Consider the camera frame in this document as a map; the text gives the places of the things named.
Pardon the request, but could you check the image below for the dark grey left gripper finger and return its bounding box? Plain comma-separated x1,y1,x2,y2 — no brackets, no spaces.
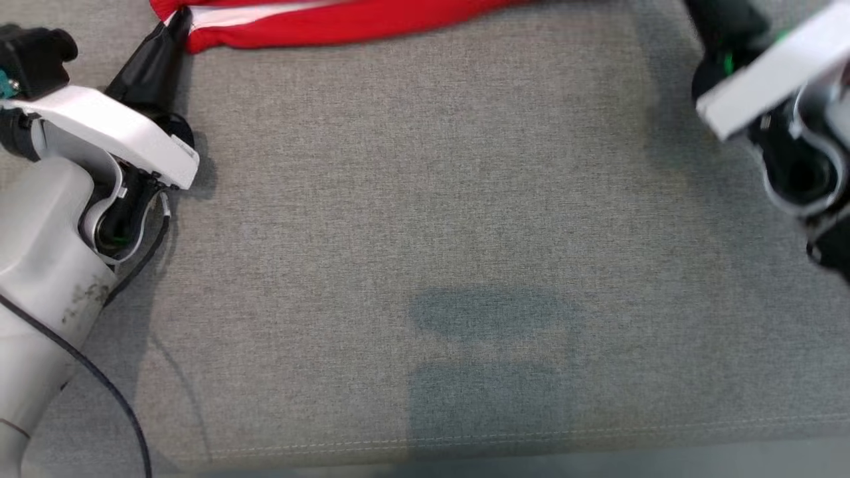
149,8,194,116
106,20,177,106

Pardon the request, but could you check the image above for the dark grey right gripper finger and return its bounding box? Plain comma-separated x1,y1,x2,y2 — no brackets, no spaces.
683,0,772,100

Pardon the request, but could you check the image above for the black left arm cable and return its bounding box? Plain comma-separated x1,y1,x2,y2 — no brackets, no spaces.
0,191,173,478

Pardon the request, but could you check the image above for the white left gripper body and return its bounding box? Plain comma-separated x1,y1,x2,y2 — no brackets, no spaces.
0,85,200,191

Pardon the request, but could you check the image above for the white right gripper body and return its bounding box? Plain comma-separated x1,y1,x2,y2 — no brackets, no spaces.
694,2,850,141

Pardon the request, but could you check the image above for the red Bulls 23 jersey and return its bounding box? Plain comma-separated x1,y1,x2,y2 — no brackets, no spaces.
149,0,535,54

